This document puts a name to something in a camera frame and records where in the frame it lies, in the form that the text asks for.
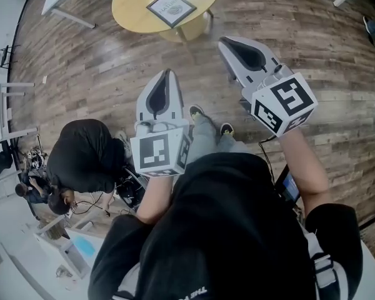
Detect person's shoe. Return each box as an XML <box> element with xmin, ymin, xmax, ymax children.
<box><xmin>188</xmin><ymin>104</ymin><xmax>206</xmax><ymax>125</ymax></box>
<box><xmin>219</xmin><ymin>122</ymin><xmax>236</xmax><ymax>139</ymax></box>

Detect person's right forearm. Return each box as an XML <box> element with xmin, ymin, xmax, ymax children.
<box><xmin>279</xmin><ymin>129</ymin><xmax>331</xmax><ymax>219</ymax></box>

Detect small white desk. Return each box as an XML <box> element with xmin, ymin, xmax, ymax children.
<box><xmin>0</xmin><ymin>81</ymin><xmax>39</xmax><ymax>146</ymax></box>

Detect person's grey jeans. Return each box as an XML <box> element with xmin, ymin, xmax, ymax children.
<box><xmin>186</xmin><ymin>112</ymin><xmax>249</xmax><ymax>168</ymax></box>

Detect black equipment case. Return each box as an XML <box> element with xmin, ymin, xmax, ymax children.
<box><xmin>114</xmin><ymin>166</ymin><xmax>148</xmax><ymax>209</ymax></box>

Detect person's right shoe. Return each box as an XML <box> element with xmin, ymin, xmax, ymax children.
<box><xmin>219</xmin><ymin>122</ymin><xmax>236</xmax><ymax>139</ymax></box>

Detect black office chair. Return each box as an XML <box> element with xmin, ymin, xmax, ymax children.
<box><xmin>0</xmin><ymin>150</ymin><xmax>14</xmax><ymax>183</ymax></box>

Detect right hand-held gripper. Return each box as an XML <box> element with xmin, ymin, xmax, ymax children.
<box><xmin>217</xmin><ymin>36</ymin><xmax>319</xmax><ymax>138</ymax></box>

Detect person's left forearm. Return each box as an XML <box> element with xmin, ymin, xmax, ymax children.
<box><xmin>135</xmin><ymin>172</ymin><xmax>183</xmax><ymax>225</ymax></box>

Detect yellow round table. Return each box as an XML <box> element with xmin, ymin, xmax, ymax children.
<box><xmin>111</xmin><ymin>0</ymin><xmax>222</xmax><ymax>43</ymax></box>

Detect wired electronic device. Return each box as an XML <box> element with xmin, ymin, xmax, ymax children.
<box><xmin>21</xmin><ymin>144</ymin><xmax>47</xmax><ymax>172</ymax></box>

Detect light blue cloth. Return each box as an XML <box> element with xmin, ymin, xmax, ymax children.
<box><xmin>72</xmin><ymin>235</ymin><xmax>97</xmax><ymax>259</ymax></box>

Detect person's black t-shirt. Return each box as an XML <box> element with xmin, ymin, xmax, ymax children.
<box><xmin>87</xmin><ymin>151</ymin><xmax>364</xmax><ymax>300</ymax></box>

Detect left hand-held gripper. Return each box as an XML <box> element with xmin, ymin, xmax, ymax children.
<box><xmin>130</xmin><ymin>69</ymin><xmax>194</xmax><ymax>178</ymax></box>

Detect black device with blue screen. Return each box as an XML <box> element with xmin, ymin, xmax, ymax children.
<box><xmin>274</xmin><ymin>164</ymin><xmax>301</xmax><ymax>206</ymax></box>

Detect framed picture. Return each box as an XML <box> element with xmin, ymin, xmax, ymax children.
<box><xmin>146</xmin><ymin>0</ymin><xmax>198</xmax><ymax>29</ymax></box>

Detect person's left shoe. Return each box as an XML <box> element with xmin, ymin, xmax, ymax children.
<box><xmin>188</xmin><ymin>104</ymin><xmax>206</xmax><ymax>125</ymax></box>

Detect grey strapped bag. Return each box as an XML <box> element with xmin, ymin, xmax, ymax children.
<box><xmin>299</xmin><ymin>226</ymin><xmax>349</xmax><ymax>300</ymax></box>

